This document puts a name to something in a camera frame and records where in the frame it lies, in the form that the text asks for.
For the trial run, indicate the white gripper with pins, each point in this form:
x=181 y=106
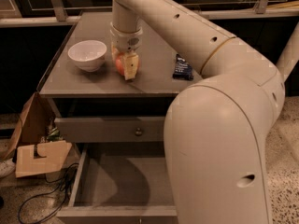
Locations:
x=126 y=43

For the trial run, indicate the red apple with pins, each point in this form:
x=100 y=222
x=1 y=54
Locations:
x=119 y=65

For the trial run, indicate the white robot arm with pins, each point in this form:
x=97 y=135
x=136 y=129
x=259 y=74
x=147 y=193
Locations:
x=215 y=130

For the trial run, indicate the grey top drawer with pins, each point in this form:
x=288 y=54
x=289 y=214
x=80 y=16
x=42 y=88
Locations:
x=111 y=129

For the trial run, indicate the brass drawer knob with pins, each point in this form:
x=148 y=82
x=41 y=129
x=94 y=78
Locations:
x=138 y=132

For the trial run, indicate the grey drawer cabinet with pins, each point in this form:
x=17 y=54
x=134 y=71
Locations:
x=73 y=93

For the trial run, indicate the open grey middle drawer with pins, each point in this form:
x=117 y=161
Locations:
x=121 y=183

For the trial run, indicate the white ceramic bowl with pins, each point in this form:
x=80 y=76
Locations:
x=88 y=55

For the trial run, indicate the dark blue snack packet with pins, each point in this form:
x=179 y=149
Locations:
x=182 y=69

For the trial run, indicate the brown cardboard box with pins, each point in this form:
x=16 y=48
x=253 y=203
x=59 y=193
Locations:
x=33 y=156

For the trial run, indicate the white shoe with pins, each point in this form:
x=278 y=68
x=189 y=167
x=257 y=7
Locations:
x=7 y=168

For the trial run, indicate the metal railing frame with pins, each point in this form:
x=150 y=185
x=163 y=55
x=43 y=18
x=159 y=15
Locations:
x=19 y=13

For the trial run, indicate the white post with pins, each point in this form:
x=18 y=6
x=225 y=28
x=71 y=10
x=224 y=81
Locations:
x=289 y=57

